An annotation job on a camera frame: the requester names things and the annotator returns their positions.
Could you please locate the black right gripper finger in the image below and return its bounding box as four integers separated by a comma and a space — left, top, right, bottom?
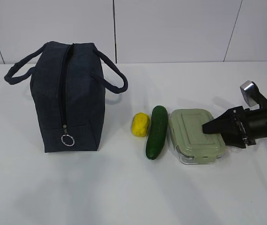
222, 133, 246, 149
202, 110, 236, 135

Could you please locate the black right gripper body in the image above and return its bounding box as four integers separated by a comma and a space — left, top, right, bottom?
229, 106, 256, 146

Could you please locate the glass container with green lid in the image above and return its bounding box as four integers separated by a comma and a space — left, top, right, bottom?
168, 109, 226, 165

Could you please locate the green cucumber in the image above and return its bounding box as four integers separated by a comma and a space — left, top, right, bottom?
145, 105, 168, 160

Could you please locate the yellow lemon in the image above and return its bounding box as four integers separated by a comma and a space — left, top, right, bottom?
131, 112, 150, 137

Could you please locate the dark navy fabric lunch bag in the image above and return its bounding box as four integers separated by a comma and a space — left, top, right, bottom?
4, 41, 128, 153

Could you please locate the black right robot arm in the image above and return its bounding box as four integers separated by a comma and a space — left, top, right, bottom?
202, 106, 267, 149

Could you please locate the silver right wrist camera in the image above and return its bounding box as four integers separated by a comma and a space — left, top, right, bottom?
240, 80, 259, 107

